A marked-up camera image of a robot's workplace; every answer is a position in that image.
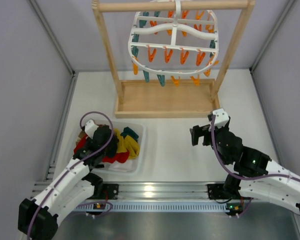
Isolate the mustard sock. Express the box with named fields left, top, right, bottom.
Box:
left=114, top=128, right=128, bottom=154
left=124, top=135, right=140, bottom=160

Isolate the teal sock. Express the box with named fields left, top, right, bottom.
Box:
left=120, top=126, right=139, bottom=142

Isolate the white round clip hanger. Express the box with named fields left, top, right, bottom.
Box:
left=128, top=0, right=219, bottom=78

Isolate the dark navy sock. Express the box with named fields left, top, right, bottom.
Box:
left=99, top=125, right=119, bottom=158

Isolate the red sock with white pattern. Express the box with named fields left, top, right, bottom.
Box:
left=102, top=151, right=130, bottom=164

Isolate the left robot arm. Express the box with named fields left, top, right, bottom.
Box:
left=17, top=124, right=118, bottom=240

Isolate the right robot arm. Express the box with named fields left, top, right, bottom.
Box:
left=189, top=114, right=300, bottom=216

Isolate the wooden hanger stand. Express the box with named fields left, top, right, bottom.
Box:
left=92, top=0, right=255, bottom=119

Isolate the brown striped sock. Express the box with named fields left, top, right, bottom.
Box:
left=75, top=130, right=86, bottom=145

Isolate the white sock in basket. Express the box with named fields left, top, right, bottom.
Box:
left=108, top=160, right=138, bottom=173

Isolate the white plastic basket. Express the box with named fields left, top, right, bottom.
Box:
left=72, top=119, right=147, bottom=177

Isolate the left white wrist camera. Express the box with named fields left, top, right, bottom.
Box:
left=83, top=119, right=99, bottom=139

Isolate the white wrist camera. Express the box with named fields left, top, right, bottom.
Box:
left=208, top=108, right=230, bottom=128
left=83, top=119, right=99, bottom=139

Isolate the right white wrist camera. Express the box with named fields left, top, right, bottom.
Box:
left=208, top=108, right=230, bottom=128

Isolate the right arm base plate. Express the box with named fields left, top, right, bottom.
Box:
left=207, top=183, right=251, bottom=203

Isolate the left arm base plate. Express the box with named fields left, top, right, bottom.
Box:
left=99, top=183, right=119, bottom=200

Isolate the aluminium rail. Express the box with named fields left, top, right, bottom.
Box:
left=29, top=181, right=300, bottom=213

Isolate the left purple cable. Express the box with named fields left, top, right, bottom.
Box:
left=26, top=111, right=115, bottom=240

